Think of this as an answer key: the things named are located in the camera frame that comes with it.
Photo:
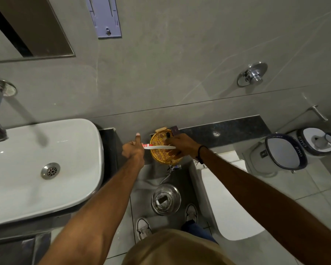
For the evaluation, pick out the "white mug with blue rim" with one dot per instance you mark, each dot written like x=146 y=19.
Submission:
x=317 y=142

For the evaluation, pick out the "person's left white shoe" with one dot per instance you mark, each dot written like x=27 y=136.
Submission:
x=143 y=228

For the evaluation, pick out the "white bucket with blue rim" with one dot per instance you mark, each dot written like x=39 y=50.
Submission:
x=285 y=153

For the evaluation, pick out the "person's left thumb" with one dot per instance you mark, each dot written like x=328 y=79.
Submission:
x=138 y=138

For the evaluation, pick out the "white sink basin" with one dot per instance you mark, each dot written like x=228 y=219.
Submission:
x=38 y=168

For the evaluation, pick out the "black wrist band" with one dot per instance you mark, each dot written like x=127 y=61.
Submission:
x=200 y=154

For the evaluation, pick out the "person's right forearm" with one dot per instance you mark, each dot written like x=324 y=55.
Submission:
x=264 y=201

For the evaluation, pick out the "person's left forearm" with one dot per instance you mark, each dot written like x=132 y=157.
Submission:
x=99 y=212

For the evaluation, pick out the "small beige soap bar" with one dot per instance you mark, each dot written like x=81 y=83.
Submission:
x=160 y=129

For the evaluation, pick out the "person's tan shirt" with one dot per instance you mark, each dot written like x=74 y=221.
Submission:
x=179 y=249

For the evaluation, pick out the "small brown box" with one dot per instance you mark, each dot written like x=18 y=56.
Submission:
x=175 y=130

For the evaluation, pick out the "person's blue jeans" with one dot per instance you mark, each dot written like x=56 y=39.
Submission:
x=198 y=231

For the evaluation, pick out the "red white toothpaste tube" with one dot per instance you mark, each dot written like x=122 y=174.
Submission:
x=147 y=145

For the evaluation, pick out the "person's white shoe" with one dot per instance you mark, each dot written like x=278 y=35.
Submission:
x=191 y=213
x=143 y=228

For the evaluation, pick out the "steel trash bin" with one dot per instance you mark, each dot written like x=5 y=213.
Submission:
x=166 y=200

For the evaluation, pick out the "steel sink cabinet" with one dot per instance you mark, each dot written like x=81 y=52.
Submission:
x=19 y=245

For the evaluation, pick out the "person's right white shoe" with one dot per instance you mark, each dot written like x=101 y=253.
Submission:
x=191 y=213

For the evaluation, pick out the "white plastic wall bracket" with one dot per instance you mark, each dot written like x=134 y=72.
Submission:
x=104 y=16

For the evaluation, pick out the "chrome flush valve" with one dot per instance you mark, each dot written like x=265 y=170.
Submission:
x=252 y=74

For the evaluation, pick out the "chrome sink drain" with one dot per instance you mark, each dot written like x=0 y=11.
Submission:
x=50 y=171

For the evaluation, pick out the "person's right fingers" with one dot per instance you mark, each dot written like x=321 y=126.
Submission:
x=173 y=153

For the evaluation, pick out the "round wicker basket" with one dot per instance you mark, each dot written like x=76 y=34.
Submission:
x=160 y=155

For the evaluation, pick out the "black granite ledge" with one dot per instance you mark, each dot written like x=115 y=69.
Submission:
x=229 y=129

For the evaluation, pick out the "wall mirror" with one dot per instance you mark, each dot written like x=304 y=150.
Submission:
x=30 y=27

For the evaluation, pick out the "person's left hand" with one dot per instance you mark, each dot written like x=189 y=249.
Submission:
x=132 y=151

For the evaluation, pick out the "white toilet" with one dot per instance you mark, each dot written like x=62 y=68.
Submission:
x=231 y=201

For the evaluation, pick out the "person's right hand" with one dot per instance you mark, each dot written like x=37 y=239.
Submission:
x=184 y=144

